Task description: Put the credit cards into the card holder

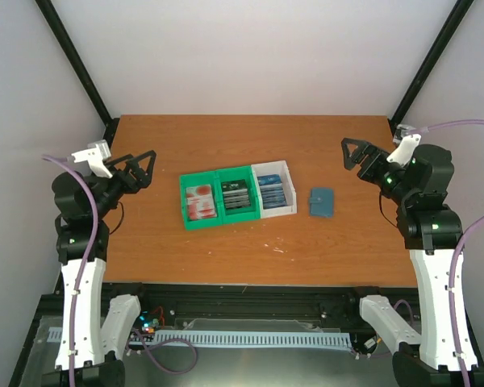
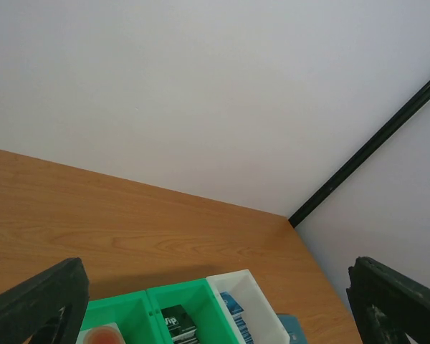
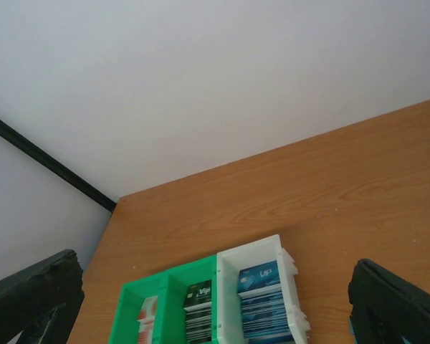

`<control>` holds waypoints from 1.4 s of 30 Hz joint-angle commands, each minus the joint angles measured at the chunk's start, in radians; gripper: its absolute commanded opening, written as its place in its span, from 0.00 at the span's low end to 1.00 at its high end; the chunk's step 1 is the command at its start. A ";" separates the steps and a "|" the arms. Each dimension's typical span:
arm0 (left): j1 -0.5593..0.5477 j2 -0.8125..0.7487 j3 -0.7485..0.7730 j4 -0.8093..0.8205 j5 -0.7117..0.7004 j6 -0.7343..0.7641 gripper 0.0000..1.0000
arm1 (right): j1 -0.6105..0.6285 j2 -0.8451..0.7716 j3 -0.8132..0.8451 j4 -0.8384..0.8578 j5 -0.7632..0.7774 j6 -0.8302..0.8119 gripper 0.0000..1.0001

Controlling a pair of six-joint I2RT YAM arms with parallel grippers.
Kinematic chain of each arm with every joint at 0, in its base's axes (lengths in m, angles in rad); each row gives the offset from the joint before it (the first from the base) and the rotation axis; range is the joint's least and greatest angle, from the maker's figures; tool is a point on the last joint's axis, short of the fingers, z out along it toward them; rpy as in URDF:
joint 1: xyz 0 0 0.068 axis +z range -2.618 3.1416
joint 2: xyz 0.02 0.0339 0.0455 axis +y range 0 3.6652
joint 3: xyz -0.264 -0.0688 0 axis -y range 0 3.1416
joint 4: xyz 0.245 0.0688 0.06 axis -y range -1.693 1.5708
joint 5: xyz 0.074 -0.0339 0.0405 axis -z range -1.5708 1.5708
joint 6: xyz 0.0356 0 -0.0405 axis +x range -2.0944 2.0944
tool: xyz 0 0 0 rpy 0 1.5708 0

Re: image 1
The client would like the green bin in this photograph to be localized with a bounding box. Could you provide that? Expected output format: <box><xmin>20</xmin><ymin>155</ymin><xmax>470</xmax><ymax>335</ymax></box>
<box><xmin>215</xmin><ymin>165</ymin><xmax>261</xmax><ymax>224</ymax></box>
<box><xmin>179</xmin><ymin>171</ymin><xmax>224</xmax><ymax>231</ymax></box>

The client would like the metal base plate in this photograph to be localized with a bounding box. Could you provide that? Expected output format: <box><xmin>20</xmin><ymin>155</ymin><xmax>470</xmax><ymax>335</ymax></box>
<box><xmin>19</xmin><ymin>316</ymin><xmax>481</xmax><ymax>387</ymax></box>

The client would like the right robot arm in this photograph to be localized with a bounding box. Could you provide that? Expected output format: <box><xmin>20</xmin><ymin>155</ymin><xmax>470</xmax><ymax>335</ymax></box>
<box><xmin>341</xmin><ymin>135</ymin><xmax>484</xmax><ymax>386</ymax></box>

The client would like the teal card holder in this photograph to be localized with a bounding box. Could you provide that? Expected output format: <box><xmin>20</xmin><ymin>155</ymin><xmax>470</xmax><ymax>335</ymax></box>
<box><xmin>309</xmin><ymin>187</ymin><xmax>335</xmax><ymax>218</ymax></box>

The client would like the red white card stack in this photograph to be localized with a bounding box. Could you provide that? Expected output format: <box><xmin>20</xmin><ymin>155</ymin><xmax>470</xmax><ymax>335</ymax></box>
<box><xmin>186</xmin><ymin>185</ymin><xmax>217</xmax><ymax>221</ymax></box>

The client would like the white bin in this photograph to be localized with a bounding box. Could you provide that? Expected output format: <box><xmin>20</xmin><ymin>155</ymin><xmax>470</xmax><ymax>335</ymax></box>
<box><xmin>251</xmin><ymin>160</ymin><xmax>297</xmax><ymax>218</ymax></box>

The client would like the black frame post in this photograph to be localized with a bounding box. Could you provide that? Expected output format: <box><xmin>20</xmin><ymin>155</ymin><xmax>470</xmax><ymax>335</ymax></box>
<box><xmin>388</xmin><ymin>0</ymin><xmax>474</xmax><ymax>132</ymax></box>
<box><xmin>35</xmin><ymin>0</ymin><xmax>119</xmax><ymax>129</ymax></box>

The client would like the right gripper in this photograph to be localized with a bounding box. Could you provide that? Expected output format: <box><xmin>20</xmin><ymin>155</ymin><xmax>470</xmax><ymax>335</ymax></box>
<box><xmin>341</xmin><ymin>137</ymin><xmax>415</xmax><ymax>205</ymax></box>

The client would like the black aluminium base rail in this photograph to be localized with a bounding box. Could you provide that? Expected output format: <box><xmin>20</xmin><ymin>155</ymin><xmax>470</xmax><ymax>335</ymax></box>
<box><xmin>7</xmin><ymin>281</ymin><xmax>484</xmax><ymax>387</ymax></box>

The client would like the small electronics board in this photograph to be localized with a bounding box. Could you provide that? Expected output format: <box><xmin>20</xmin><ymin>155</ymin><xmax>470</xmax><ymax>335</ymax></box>
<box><xmin>138</xmin><ymin>314</ymin><xmax>165</xmax><ymax>335</ymax></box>

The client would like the light blue cable duct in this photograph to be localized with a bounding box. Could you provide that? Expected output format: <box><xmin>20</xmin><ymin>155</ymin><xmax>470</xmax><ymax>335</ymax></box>
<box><xmin>48</xmin><ymin>327</ymin><xmax>353</xmax><ymax>352</ymax></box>

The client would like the blue card stack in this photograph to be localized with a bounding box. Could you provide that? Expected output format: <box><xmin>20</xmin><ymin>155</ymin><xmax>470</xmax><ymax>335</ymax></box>
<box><xmin>257</xmin><ymin>174</ymin><xmax>287</xmax><ymax>210</ymax></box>

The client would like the black card stack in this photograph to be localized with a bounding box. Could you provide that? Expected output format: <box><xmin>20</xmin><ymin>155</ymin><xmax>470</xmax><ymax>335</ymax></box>
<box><xmin>221</xmin><ymin>179</ymin><xmax>251</xmax><ymax>211</ymax></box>

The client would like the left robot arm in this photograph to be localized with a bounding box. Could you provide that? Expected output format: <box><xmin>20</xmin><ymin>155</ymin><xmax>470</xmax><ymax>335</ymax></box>
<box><xmin>40</xmin><ymin>147</ymin><xmax>156</xmax><ymax>386</ymax></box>

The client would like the black frame post left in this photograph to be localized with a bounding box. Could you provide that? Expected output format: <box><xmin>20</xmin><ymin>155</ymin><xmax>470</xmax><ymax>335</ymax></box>
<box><xmin>35</xmin><ymin>0</ymin><xmax>119</xmax><ymax>129</ymax></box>

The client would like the black frame post right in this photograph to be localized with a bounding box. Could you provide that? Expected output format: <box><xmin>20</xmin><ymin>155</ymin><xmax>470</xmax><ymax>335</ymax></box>
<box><xmin>388</xmin><ymin>0</ymin><xmax>474</xmax><ymax>132</ymax></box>

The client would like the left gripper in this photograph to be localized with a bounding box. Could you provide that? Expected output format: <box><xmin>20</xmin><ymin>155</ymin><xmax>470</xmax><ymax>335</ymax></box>
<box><xmin>90</xmin><ymin>150</ymin><xmax>156</xmax><ymax>218</ymax></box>

